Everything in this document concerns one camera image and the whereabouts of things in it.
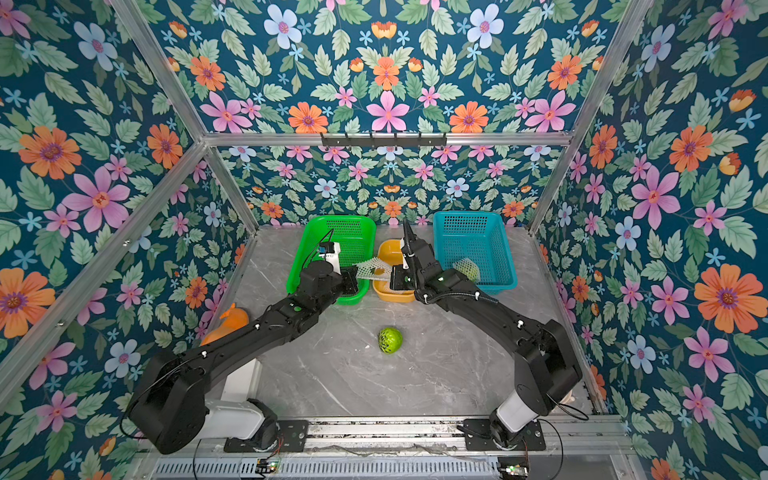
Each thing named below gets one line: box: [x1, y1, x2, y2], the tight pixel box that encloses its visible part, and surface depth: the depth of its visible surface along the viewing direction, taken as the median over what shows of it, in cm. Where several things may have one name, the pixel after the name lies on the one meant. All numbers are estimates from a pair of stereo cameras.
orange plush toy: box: [200, 303, 249, 347], surface depth 92 cm
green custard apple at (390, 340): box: [378, 327, 403, 355], surface depth 86 cm
